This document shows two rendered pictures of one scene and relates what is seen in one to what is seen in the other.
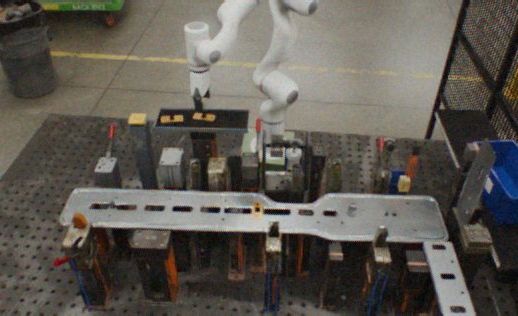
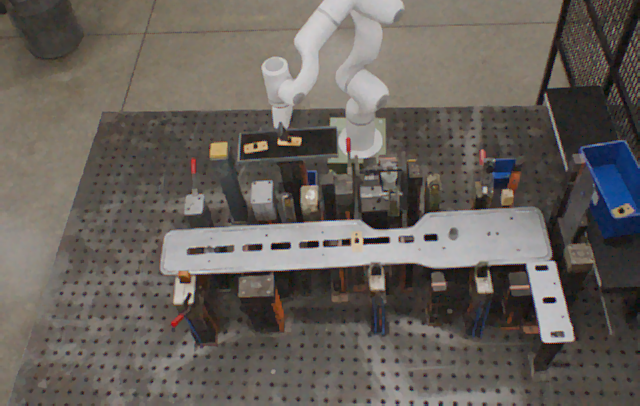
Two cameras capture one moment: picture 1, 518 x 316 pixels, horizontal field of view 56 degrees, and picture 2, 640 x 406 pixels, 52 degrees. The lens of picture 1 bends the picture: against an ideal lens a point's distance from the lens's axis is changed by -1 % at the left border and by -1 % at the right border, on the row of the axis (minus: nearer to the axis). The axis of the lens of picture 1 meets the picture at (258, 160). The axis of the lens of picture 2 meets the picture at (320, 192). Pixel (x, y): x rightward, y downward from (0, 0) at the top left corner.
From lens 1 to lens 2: 75 cm
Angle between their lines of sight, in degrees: 15
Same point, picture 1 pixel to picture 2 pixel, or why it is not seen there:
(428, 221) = (532, 238)
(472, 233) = (575, 254)
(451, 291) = (552, 316)
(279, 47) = (363, 53)
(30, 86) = (52, 44)
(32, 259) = (132, 297)
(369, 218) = (471, 240)
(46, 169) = (118, 188)
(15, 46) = (27, 1)
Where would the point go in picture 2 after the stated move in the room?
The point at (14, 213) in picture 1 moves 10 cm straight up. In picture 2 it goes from (99, 246) to (90, 233)
